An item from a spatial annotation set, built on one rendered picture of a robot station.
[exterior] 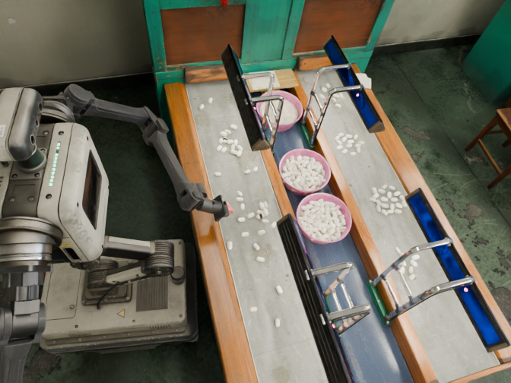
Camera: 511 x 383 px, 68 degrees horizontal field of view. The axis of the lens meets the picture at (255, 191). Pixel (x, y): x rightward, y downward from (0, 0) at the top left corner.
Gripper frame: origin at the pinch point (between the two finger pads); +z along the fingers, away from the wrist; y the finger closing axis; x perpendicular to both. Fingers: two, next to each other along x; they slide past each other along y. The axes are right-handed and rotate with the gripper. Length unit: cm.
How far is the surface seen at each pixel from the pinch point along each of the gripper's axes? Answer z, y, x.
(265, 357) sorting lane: 6, -60, 8
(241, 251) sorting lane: 7.4, -15.5, 7.0
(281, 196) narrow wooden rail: 25.4, 7.3, -11.6
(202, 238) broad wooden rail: -6.0, -6.4, 15.5
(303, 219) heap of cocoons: 32.9, -5.7, -14.7
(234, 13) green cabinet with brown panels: -3, 96, -37
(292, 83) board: 47, 80, -31
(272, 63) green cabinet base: 38, 94, -28
